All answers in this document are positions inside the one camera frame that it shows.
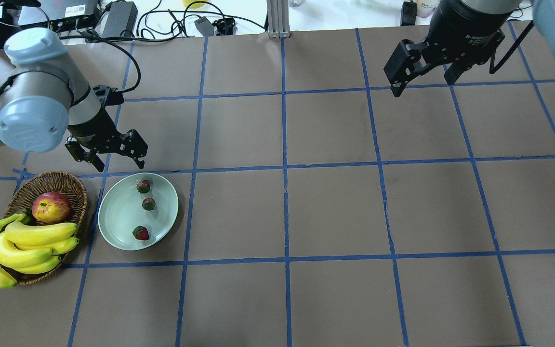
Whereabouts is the black power adapter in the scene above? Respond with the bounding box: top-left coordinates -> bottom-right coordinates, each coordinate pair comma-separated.
98,0 -> 137,38

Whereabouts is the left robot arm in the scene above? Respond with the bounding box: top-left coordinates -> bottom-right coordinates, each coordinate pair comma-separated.
0,27 -> 148,172

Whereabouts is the red strawberry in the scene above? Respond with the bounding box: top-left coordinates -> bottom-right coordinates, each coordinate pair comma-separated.
132,226 -> 150,241
136,180 -> 151,195

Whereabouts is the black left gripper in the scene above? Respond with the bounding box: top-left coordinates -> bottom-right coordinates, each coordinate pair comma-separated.
65,99 -> 148,172

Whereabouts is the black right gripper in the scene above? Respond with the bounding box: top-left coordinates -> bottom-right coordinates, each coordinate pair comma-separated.
383,0 -> 506,97

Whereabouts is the light green plate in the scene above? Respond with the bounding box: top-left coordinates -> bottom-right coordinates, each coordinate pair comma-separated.
98,172 -> 179,251

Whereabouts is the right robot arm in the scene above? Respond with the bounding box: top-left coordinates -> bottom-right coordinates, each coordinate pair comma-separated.
383,0 -> 555,97

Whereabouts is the aluminium frame post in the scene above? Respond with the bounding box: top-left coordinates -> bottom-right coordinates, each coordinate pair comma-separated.
266,0 -> 291,38

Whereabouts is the yellow banana bunch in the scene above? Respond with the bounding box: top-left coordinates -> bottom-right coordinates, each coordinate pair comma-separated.
0,212 -> 79,289

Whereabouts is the red apple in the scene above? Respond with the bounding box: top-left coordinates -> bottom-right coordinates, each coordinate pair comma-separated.
31,191 -> 72,224

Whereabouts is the brown wicker basket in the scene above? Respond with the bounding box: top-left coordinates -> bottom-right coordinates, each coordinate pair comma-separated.
2,171 -> 89,286

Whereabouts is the black power brick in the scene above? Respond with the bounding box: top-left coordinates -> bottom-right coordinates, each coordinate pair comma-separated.
194,17 -> 217,37

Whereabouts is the strawberry with green leaves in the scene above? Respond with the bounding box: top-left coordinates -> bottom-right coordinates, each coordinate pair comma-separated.
141,198 -> 157,211

